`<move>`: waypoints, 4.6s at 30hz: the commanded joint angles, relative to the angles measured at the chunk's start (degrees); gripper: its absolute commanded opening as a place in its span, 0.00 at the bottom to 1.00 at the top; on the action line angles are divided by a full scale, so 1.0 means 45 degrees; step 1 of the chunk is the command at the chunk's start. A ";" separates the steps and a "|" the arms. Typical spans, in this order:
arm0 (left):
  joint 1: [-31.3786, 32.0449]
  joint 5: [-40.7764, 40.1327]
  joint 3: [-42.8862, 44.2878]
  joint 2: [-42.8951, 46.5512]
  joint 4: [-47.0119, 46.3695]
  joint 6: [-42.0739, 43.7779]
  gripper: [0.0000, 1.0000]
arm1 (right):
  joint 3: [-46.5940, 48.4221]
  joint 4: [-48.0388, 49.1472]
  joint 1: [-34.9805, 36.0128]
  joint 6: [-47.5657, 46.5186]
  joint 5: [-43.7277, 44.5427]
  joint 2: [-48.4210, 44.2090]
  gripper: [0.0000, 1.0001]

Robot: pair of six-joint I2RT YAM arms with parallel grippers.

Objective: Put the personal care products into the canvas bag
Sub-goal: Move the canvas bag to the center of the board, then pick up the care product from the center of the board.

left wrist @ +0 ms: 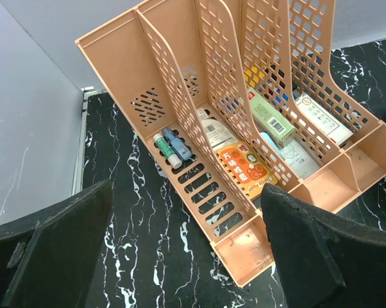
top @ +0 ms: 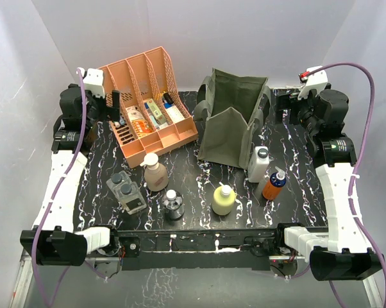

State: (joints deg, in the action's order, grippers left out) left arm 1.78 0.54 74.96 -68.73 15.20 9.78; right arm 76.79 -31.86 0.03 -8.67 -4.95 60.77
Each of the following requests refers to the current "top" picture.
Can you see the yellow round pump bottle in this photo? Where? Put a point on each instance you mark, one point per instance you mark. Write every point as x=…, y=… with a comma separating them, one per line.
x=223, y=200

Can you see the black front mounting rail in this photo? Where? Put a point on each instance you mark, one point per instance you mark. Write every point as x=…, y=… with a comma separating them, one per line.
x=254, y=248

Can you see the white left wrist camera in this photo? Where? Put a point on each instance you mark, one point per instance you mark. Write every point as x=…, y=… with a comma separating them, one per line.
x=93, y=81

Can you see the small vials set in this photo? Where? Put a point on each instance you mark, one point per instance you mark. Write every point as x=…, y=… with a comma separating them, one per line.
x=121, y=122

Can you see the orange blue pump bottle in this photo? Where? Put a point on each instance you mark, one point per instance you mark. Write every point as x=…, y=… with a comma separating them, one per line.
x=275, y=184

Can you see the orange plastic file organizer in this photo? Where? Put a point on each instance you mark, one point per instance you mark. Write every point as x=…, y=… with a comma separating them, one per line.
x=148, y=75

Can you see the white rectangular bottle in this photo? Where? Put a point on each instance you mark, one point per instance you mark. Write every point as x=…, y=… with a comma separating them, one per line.
x=258, y=164

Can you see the orange white snack packet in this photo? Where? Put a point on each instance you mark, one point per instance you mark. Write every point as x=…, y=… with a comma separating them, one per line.
x=138, y=121

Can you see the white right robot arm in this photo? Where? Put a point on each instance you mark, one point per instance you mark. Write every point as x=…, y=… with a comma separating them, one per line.
x=345, y=254

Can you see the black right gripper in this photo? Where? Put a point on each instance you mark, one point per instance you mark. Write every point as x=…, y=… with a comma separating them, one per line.
x=286, y=101

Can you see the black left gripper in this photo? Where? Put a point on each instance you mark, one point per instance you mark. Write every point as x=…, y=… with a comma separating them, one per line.
x=108, y=112

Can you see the green white small box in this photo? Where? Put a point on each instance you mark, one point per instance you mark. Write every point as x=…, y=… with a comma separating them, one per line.
x=156, y=115

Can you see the small silver cap bottle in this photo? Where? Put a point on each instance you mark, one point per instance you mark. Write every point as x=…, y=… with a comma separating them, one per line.
x=173, y=205

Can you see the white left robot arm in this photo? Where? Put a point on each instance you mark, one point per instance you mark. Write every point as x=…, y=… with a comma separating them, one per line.
x=52, y=239

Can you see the clear twin bottle pack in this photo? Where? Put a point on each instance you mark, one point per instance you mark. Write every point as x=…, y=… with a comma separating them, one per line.
x=127, y=192

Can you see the green canvas bag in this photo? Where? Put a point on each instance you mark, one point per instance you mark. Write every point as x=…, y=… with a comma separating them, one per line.
x=234, y=109

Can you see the white blue box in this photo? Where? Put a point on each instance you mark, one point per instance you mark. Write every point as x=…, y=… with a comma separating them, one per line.
x=174, y=113

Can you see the brown pump bottle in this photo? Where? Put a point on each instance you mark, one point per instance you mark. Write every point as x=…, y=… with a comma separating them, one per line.
x=155, y=174

